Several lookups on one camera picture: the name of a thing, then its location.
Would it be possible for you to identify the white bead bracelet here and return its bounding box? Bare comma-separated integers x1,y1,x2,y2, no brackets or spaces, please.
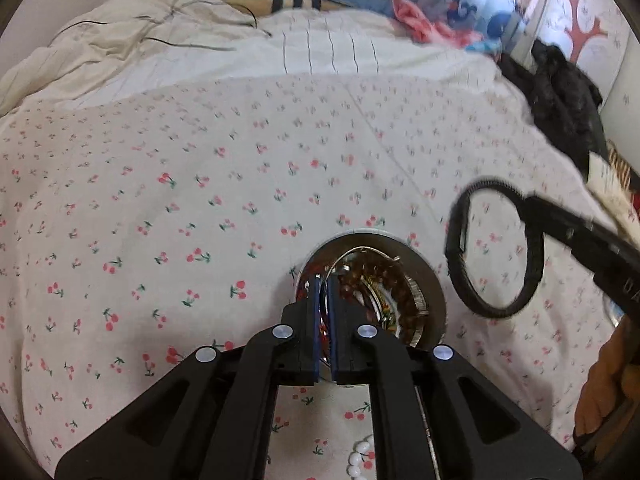
346,433,376,480

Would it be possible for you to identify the silver bangle bracelet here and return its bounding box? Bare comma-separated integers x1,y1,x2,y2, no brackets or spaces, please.
319,246,426,351

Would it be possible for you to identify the black braided bracelet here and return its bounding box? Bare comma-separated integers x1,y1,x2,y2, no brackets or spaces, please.
444,174,547,320

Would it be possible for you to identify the right hand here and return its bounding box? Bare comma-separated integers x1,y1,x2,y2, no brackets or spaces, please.
574,316,639,441

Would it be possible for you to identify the round silver metal tin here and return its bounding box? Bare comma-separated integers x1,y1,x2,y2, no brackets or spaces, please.
294,230,447,351

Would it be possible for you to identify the black jacket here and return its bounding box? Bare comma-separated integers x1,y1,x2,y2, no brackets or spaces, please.
498,40,608,178

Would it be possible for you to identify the cherry print bed sheet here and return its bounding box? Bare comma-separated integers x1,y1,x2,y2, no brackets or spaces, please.
1,76,601,471

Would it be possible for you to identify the white wardrobe tree decal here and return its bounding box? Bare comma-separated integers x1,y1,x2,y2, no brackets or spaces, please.
512,0,639,156

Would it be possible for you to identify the pink cloth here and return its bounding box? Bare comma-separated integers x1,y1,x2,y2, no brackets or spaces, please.
390,0,483,49

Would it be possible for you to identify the white striped duvet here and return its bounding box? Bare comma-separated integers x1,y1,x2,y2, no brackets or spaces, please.
1,0,503,115

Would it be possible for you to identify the striped tan pillow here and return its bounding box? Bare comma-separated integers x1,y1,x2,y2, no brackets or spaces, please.
220,0,347,18

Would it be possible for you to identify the brown bead bracelet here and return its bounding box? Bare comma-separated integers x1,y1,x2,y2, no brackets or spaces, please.
334,257,419,346

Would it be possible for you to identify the black charging cable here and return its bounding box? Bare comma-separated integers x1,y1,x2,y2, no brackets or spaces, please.
49,0,274,53

